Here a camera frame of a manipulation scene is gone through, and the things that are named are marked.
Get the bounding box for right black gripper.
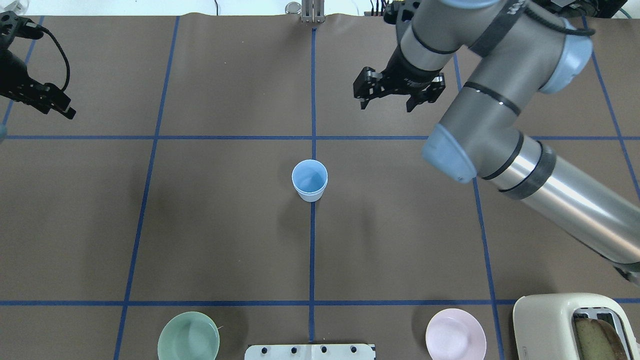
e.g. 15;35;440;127
353;47;446;113

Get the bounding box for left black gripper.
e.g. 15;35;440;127
0;50;77;120

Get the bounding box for light blue cup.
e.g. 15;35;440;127
297;191;323;203
291;159;329;193

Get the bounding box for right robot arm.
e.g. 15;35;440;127
352;0;639;285

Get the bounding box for pink bowl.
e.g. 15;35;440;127
424;308;487;360

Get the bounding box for green bowl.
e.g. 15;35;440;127
157;311;221;360

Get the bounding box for cream toaster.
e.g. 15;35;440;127
512;292;639;360

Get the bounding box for bread slice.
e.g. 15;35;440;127
574;317;629;360

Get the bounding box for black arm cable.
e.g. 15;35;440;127
35;27;71;93

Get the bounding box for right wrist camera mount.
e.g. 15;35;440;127
382;0;422;26

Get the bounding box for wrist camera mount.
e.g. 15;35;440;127
382;0;422;26
0;11;45;51

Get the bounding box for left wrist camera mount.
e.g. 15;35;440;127
0;11;45;51

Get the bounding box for aluminium frame post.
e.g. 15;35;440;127
301;0;326;24

